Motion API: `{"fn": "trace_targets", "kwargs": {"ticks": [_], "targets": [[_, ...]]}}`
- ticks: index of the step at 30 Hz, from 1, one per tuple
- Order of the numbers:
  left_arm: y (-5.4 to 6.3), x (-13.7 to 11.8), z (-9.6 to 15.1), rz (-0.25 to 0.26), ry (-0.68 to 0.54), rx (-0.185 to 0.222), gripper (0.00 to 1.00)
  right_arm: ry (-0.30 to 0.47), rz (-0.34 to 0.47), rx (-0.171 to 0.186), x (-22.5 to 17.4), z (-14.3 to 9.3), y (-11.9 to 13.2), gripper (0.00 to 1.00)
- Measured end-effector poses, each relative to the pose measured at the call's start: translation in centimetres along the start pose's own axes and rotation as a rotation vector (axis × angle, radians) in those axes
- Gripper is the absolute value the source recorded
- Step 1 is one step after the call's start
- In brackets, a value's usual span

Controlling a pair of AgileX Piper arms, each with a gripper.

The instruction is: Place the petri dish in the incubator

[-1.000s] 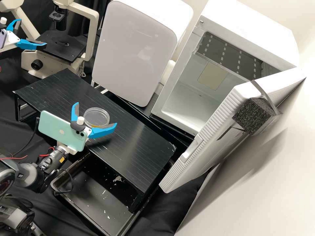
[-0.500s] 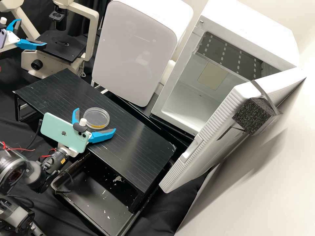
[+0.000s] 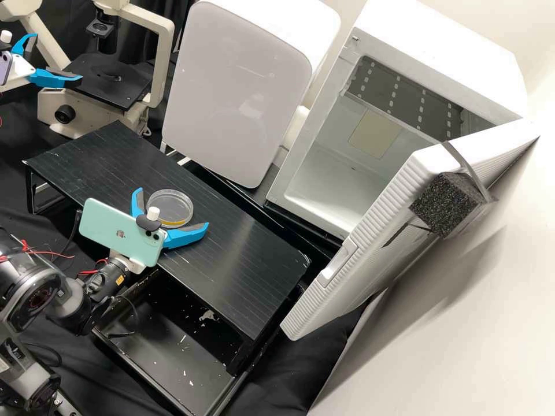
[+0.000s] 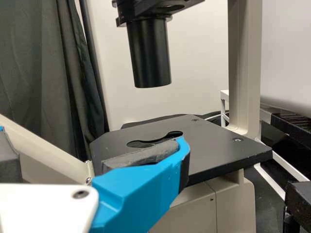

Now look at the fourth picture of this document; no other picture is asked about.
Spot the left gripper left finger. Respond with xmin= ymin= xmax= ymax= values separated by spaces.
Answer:
xmin=0 ymin=125 xmax=21 ymax=183

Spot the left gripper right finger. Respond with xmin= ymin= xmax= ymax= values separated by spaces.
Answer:
xmin=89 ymin=137 xmax=190 ymax=233

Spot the cream microscope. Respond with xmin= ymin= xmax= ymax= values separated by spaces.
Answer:
xmin=0 ymin=0 xmax=273 ymax=233

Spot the black platform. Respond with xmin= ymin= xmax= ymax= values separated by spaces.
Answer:
xmin=269 ymin=108 xmax=311 ymax=148
xmin=285 ymin=181 xmax=311 ymax=233

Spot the white metal frame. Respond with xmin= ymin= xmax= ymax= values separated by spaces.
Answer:
xmin=220 ymin=89 xmax=311 ymax=202

